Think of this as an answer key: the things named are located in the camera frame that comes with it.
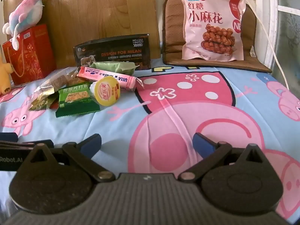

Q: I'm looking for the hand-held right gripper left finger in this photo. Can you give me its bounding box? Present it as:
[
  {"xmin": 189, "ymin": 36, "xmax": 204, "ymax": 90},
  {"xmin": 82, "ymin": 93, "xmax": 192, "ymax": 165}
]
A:
[{"xmin": 30, "ymin": 133, "xmax": 116, "ymax": 183}]

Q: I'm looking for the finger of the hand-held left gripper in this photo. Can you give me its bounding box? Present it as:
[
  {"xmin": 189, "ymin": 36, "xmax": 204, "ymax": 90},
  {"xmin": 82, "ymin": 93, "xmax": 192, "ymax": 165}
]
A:
[
  {"xmin": 0, "ymin": 139, "xmax": 55, "ymax": 151},
  {"xmin": 0, "ymin": 133, "xmax": 19, "ymax": 142}
]

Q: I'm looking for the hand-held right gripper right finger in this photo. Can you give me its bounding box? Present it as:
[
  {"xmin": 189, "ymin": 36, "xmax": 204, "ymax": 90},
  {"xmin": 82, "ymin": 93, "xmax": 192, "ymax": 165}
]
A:
[{"xmin": 180, "ymin": 132, "xmax": 265, "ymax": 183}]

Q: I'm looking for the green and gold snack packet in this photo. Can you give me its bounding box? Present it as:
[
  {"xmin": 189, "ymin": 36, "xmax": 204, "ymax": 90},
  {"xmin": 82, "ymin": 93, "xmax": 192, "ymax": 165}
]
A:
[{"xmin": 30, "ymin": 84, "xmax": 59, "ymax": 111}]

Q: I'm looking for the orange snack packet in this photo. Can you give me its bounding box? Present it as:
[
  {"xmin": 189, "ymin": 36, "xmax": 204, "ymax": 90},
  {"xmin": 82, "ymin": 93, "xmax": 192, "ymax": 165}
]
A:
[{"xmin": 47, "ymin": 94, "xmax": 60, "ymax": 110}]

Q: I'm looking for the green cracker packet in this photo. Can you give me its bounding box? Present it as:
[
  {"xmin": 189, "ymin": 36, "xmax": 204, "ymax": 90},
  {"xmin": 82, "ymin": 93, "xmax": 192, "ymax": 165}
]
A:
[{"xmin": 55, "ymin": 82, "xmax": 101, "ymax": 118}]

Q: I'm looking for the cartoon printed bedsheet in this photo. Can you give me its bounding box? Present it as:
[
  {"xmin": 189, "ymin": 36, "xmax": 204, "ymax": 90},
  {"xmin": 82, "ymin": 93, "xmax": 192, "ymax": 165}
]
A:
[{"xmin": 0, "ymin": 42, "xmax": 300, "ymax": 225}]

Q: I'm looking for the yellow lidded jelly cup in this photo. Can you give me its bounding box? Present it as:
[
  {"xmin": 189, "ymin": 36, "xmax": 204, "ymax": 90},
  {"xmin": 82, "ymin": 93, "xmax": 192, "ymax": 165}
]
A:
[{"xmin": 90, "ymin": 76, "xmax": 121, "ymax": 106}]

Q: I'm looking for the yellow plush toy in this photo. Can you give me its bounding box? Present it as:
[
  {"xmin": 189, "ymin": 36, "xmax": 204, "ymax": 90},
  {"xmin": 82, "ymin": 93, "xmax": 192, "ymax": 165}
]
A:
[{"xmin": 0, "ymin": 56, "xmax": 14, "ymax": 95}]

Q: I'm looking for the brown clear snack packet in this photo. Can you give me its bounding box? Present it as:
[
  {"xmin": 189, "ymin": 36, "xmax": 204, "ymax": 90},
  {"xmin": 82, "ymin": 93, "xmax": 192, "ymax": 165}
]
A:
[{"xmin": 40, "ymin": 67, "xmax": 81, "ymax": 92}]

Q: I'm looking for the long pink snack packet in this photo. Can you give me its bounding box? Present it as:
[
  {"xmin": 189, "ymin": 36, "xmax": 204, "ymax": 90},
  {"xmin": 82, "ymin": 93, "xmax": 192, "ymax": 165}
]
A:
[{"xmin": 77, "ymin": 66, "xmax": 146, "ymax": 92}]

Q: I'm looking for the light green snack packet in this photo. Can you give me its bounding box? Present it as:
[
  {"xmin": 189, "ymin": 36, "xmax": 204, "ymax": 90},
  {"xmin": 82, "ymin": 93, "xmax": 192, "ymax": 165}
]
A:
[{"xmin": 90, "ymin": 61, "xmax": 136, "ymax": 75}]

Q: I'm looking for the red gift bag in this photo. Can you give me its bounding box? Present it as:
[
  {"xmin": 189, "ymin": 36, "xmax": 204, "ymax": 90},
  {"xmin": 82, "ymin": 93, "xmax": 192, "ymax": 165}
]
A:
[{"xmin": 2, "ymin": 24, "xmax": 57, "ymax": 85}]

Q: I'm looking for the black printed box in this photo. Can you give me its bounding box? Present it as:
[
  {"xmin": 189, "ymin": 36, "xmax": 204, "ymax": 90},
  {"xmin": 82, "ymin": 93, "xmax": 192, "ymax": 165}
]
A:
[{"xmin": 73, "ymin": 34, "xmax": 152, "ymax": 71}]

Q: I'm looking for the brown seat cushion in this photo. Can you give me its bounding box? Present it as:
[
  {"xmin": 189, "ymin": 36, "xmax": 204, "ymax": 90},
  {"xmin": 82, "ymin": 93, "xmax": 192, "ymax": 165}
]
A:
[{"xmin": 162, "ymin": 0, "xmax": 272, "ymax": 73}]

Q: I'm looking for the pastel plush toy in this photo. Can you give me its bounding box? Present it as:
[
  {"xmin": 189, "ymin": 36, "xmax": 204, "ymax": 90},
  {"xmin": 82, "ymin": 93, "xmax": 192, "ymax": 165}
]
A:
[{"xmin": 2, "ymin": 0, "xmax": 45, "ymax": 51}]

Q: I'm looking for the large pink snack bag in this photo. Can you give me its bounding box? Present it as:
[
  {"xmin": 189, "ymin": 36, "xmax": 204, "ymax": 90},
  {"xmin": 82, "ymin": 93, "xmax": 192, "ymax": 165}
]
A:
[{"xmin": 175, "ymin": 0, "xmax": 246, "ymax": 61}]

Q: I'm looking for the wooden headboard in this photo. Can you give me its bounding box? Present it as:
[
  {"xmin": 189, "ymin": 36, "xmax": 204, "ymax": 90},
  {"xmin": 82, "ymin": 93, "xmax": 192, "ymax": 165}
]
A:
[{"xmin": 3, "ymin": 0, "xmax": 162, "ymax": 69}]

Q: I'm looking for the patterned window glass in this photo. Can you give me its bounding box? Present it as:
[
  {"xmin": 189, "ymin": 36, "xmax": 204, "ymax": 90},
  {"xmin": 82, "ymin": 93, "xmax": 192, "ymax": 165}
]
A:
[{"xmin": 278, "ymin": 0, "xmax": 300, "ymax": 59}]

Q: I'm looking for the white cable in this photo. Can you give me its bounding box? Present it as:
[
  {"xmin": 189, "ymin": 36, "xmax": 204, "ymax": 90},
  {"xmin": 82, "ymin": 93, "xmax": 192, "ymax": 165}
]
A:
[{"xmin": 232, "ymin": 0, "xmax": 290, "ymax": 89}]

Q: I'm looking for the white window frame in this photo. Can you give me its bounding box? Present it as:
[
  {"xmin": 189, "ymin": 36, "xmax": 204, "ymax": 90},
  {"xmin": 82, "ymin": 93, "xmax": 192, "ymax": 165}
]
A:
[{"xmin": 254, "ymin": 0, "xmax": 300, "ymax": 68}]

